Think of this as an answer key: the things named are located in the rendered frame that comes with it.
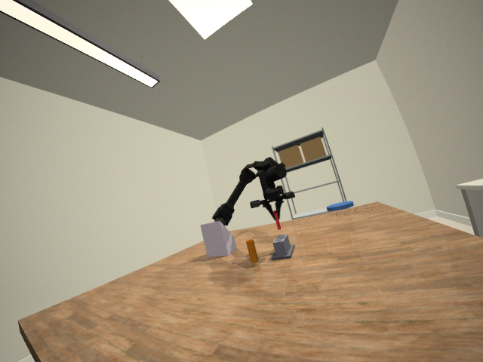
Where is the orange cylinder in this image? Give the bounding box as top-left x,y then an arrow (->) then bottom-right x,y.
246,239 -> 258,262

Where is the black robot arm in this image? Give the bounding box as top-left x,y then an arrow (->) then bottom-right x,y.
212,157 -> 286,226

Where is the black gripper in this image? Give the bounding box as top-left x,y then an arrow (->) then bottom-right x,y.
250,183 -> 295,220

